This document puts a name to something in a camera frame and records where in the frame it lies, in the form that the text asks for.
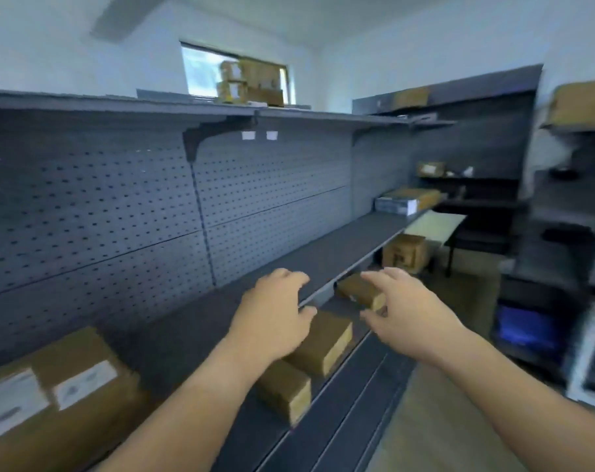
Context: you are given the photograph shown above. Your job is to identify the person's left forearm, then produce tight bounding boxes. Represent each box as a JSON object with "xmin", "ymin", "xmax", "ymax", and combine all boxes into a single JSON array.
[{"xmin": 93, "ymin": 336, "xmax": 278, "ymax": 472}]

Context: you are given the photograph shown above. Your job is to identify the cardboard boxes at window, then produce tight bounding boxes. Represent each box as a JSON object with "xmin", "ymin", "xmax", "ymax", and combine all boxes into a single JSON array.
[{"xmin": 180, "ymin": 40, "xmax": 291, "ymax": 106}]

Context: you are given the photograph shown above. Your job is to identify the grey blue box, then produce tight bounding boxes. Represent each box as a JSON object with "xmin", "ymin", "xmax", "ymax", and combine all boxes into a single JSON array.
[{"xmin": 374, "ymin": 196, "xmax": 419, "ymax": 216}]

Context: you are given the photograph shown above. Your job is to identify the grey metal pegboard shelf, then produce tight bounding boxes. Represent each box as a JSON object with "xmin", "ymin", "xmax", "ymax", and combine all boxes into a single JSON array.
[{"xmin": 0, "ymin": 88, "xmax": 458, "ymax": 472}]

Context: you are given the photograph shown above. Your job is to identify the small beige table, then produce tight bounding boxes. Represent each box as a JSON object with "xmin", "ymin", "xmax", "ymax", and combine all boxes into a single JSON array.
[{"xmin": 405, "ymin": 210, "xmax": 468, "ymax": 279}]

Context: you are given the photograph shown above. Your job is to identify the large cardboard carton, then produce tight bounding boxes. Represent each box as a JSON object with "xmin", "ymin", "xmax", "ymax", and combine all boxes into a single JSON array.
[
  {"xmin": 247, "ymin": 87, "xmax": 285, "ymax": 106},
  {"xmin": 240, "ymin": 59, "xmax": 281, "ymax": 89}
]

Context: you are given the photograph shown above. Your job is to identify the wide brown cardboard carton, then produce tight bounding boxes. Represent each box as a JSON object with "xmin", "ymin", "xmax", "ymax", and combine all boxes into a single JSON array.
[{"xmin": 546, "ymin": 78, "xmax": 595, "ymax": 129}]

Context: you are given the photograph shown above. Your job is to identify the person's right hand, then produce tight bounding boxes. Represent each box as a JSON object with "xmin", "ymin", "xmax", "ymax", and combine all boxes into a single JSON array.
[{"xmin": 360, "ymin": 267, "xmax": 468, "ymax": 369}]

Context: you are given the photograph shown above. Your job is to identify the brown labelled parcel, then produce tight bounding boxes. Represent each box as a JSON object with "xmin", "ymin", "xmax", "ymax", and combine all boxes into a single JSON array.
[{"xmin": 0, "ymin": 326, "xmax": 149, "ymax": 472}]

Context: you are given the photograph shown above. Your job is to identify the person's right forearm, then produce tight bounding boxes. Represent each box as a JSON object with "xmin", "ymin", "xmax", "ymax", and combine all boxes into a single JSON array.
[{"xmin": 437, "ymin": 326, "xmax": 595, "ymax": 472}]

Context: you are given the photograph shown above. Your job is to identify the person's left hand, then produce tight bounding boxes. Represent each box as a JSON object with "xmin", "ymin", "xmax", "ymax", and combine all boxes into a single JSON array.
[{"xmin": 226, "ymin": 268, "xmax": 318, "ymax": 362}]

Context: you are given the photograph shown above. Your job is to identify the blue plastic crate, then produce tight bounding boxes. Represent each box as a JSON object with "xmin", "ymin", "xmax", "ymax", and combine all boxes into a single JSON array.
[{"xmin": 496, "ymin": 304, "xmax": 565, "ymax": 351}]

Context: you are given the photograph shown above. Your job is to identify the printed brown carton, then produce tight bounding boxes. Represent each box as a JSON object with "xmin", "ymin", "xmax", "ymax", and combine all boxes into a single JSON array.
[{"xmin": 381, "ymin": 234, "xmax": 430, "ymax": 275}]

